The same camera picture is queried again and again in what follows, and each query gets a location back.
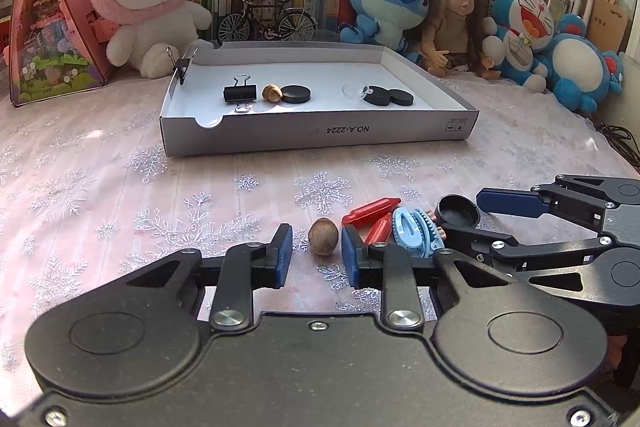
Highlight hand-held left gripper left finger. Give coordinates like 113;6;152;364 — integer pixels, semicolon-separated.
122;223;294;333

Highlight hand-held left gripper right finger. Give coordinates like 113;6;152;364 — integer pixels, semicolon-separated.
341;226;541;333

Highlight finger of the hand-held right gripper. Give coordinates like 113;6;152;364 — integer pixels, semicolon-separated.
440;226;616;280
476;173;618;235

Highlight black round lid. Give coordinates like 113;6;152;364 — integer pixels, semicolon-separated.
436;194;482;229

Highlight white cardboard box tray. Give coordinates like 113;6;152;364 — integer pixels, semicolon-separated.
160;40;479;158

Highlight red plastic tube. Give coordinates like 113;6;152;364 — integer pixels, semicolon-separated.
341;196;402;227
364;213;393;245

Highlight light blue hair claw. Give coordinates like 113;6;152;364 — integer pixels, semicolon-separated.
390;206;447;260

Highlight blue round-eared plush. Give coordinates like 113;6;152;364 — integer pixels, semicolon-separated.
542;13;626;116

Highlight clear plastic cap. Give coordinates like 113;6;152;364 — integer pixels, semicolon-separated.
341;82;371;102

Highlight large black binder clip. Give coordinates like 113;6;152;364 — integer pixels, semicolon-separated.
222;74;258;114

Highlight brown-haired baby doll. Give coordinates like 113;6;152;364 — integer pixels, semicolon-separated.
420;0;503;80

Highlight pink snowflake tablecloth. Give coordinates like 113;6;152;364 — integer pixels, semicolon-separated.
0;32;640;427

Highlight brown cardboard box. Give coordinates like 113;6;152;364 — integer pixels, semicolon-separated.
587;0;631;52

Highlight small black binder clip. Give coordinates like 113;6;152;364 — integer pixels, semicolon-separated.
166;47;198;86

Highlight black model bicycle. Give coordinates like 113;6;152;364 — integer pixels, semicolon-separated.
217;0;318;42

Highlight pink house-shaped toy box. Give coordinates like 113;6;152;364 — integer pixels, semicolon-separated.
4;0;113;108

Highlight black cables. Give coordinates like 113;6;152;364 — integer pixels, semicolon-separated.
592;119;640;172

